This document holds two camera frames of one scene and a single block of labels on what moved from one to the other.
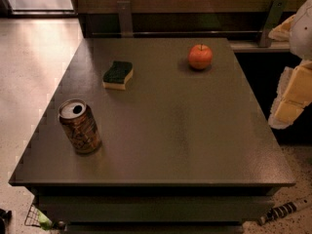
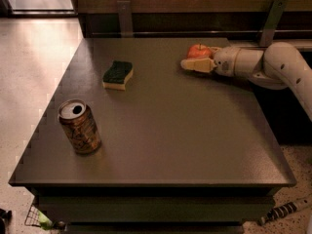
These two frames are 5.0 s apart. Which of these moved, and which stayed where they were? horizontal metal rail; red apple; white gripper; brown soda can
Moved: white gripper
Stayed: red apple; horizontal metal rail; brown soda can
